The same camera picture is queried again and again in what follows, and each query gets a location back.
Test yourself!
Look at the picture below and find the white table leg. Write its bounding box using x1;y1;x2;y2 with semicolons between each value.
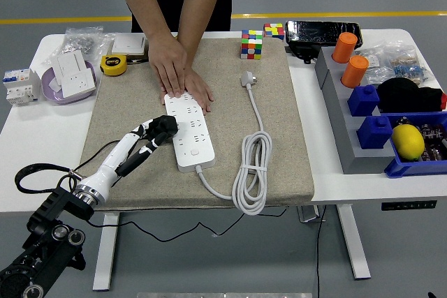
92;212;122;292
337;203;371;281

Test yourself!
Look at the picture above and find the yellow tape measure black label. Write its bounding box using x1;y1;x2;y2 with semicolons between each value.
100;54;128;77

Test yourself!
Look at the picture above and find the silver metal bracket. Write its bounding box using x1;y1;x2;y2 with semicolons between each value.
296;205;326;224

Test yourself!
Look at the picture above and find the clear bag of metal parts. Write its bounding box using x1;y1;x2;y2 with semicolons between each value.
62;26;116;64

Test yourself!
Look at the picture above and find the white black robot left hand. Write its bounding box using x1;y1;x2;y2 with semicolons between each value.
76;118;167;198

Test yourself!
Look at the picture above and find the orange cylinder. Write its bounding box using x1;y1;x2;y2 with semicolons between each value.
341;55;369;89
331;31;358;64

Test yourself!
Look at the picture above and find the white power strip cord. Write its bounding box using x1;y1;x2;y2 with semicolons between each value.
196;70;274;216

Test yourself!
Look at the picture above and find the purple bowl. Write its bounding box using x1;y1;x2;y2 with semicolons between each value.
41;60;98;106

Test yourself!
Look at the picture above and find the blue plastic bin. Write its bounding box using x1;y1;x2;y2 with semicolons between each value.
383;111;447;179

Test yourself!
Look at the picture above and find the black cracked glossy device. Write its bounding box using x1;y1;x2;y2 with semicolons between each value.
284;20;363;47

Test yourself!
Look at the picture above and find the grey stepped peg base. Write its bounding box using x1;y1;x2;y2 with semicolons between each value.
314;46;397;176

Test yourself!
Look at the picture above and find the grey-brown fabric mat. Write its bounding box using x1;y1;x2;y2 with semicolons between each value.
73;37;315;212

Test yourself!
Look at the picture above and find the thin black plug cord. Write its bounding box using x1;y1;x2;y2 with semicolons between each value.
75;139;289;243

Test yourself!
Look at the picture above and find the large colourful puzzle cube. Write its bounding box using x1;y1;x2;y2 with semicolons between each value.
240;29;264;61

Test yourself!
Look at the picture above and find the black table control panel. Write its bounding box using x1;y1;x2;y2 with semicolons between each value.
380;200;438;211

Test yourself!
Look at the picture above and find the small colourful puzzle cube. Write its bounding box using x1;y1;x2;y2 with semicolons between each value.
263;22;284;41

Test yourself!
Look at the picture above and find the person's right hand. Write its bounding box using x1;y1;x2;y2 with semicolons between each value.
147;32;189;99

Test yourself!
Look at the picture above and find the blue peg block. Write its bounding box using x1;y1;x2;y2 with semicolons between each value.
356;115;394;150
347;84;381;117

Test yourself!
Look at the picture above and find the yellow lemon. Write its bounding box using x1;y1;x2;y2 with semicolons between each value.
390;124;426;162

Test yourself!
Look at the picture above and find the dark electronic parts pile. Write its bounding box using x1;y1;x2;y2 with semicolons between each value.
417;121;447;163

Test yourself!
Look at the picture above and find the black power plug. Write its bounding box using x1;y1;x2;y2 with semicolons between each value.
146;114;180;142

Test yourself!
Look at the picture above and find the black device stand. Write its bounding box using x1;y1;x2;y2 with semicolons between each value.
286;43;321;65

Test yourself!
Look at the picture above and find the black hanging cable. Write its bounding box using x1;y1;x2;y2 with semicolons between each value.
315;205;328;298

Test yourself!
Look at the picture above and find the white circuit breaker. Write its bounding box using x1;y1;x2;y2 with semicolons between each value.
2;68;42;107

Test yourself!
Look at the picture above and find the person's left hand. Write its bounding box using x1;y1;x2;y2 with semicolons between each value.
181;66;214;114

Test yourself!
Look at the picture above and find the white power strip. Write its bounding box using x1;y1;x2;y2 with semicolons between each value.
163;91;217;173

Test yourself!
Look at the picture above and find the clear bag of small parts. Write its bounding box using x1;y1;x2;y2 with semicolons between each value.
358;41;395;84

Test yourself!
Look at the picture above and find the black cloth bundle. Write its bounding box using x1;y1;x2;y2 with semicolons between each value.
376;77;445;114

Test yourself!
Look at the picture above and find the clear bag of blue clips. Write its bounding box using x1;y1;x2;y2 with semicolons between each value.
387;48;434;88

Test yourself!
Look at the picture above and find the white wall switch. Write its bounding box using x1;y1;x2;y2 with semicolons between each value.
110;32;147;57

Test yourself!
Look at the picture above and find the white wall socket panel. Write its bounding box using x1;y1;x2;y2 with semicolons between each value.
61;69;97;99

